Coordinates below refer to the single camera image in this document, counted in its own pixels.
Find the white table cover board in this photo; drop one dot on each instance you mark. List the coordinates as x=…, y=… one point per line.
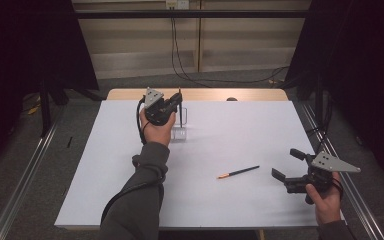
x=213, y=200

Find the person's left hand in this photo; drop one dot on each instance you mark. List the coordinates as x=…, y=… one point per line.
x=156, y=135

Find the white wall socket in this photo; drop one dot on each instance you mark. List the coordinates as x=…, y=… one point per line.
x=180, y=4

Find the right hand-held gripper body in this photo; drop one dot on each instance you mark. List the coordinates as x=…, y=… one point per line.
x=323, y=163

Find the person's right hand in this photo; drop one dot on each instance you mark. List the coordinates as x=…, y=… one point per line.
x=328, y=206

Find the small yellow floor object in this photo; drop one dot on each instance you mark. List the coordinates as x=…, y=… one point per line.
x=33, y=110

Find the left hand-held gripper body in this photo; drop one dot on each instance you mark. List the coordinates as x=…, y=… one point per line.
x=156, y=113

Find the wooden table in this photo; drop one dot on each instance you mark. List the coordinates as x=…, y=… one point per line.
x=206, y=94

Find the black metal stand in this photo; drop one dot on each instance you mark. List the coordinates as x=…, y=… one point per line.
x=45, y=113
x=319, y=100

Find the small black floor object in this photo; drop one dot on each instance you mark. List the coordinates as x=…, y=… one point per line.
x=69, y=142

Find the black horizontal frame bar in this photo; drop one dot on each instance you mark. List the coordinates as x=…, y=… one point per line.
x=246, y=14

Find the black curtain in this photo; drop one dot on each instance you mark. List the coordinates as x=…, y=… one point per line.
x=363, y=66
x=20, y=50

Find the small dark round object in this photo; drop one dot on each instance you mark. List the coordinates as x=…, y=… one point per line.
x=231, y=99

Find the clear acrylic pen holder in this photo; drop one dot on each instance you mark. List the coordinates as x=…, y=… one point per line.
x=180, y=135

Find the aluminium floor rail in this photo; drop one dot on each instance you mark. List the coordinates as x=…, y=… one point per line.
x=23, y=186
x=361, y=208

